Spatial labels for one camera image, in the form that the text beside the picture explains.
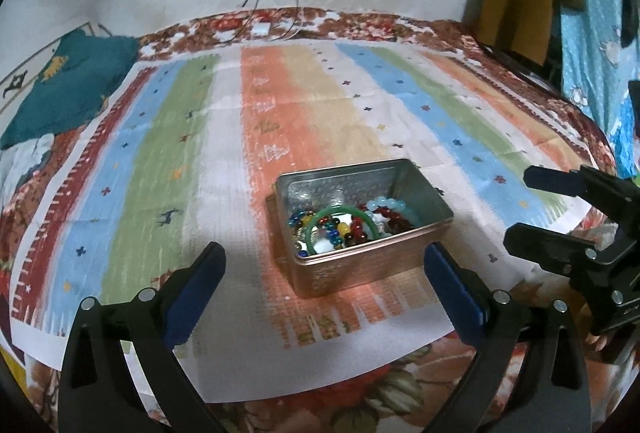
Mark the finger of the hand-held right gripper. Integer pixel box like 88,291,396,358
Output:
523,165,623,216
502,222,601,286

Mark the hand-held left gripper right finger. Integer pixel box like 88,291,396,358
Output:
423,241,594,433

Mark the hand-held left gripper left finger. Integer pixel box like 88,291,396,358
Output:
57,241,228,433

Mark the dark red bead bracelet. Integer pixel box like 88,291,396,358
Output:
356,205,417,245

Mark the metal tin box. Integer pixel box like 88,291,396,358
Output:
273,157,455,300

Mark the light blue bead bracelet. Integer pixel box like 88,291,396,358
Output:
364,195,421,230

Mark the green jade bangle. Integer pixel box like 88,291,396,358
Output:
303,206,381,259

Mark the striped printed mat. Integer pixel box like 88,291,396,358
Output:
9,39,603,403

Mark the blue printed curtain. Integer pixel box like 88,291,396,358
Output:
551,0,640,180

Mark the white cloth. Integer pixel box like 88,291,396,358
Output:
0,134,57,216

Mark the teal pillow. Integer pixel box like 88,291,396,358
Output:
0,28,139,150

